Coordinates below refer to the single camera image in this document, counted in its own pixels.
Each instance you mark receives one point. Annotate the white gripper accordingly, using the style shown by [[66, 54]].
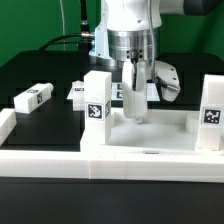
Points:
[[134, 90]]

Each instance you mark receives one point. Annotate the white desk tabletop tray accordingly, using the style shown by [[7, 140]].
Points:
[[161, 132]]

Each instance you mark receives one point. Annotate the white marker sheet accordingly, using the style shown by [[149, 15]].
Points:
[[152, 93]]

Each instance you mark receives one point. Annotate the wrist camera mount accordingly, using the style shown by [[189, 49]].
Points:
[[168, 80]]

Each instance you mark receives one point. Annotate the white U-shaped fence frame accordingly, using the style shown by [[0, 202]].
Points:
[[121, 166]]

